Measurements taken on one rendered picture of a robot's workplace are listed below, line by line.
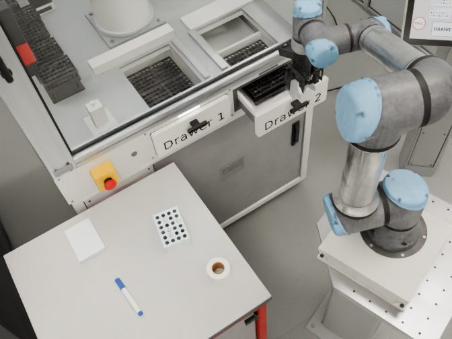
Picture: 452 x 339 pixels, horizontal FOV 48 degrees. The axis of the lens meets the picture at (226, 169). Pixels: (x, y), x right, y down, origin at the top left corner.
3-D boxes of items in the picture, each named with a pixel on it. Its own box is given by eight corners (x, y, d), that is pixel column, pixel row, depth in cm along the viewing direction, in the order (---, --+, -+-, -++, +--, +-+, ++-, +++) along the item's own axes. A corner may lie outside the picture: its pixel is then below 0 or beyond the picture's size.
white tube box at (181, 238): (192, 243, 158) (190, 237, 155) (166, 253, 157) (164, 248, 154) (178, 211, 165) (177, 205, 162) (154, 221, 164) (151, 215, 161)
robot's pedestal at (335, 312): (403, 313, 217) (457, 229, 155) (368, 372, 205) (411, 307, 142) (341, 274, 229) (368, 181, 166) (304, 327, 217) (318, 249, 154)
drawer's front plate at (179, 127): (231, 118, 178) (229, 96, 169) (159, 157, 171) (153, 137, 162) (229, 115, 179) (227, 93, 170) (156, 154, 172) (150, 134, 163)
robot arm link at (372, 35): (491, 67, 92) (379, 3, 133) (432, 81, 91) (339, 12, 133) (484, 124, 98) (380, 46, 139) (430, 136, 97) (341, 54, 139)
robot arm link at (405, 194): (429, 224, 137) (441, 197, 126) (381, 235, 136) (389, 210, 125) (410, 187, 144) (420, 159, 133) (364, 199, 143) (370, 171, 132)
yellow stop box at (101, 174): (122, 182, 163) (116, 169, 158) (101, 194, 162) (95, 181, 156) (115, 171, 166) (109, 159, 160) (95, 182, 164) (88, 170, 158)
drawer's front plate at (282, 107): (325, 99, 180) (329, 77, 171) (257, 138, 172) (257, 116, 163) (323, 96, 181) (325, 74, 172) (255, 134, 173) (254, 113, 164)
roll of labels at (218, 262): (231, 283, 150) (231, 278, 147) (208, 285, 150) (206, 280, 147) (230, 261, 154) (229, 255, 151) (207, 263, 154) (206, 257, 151)
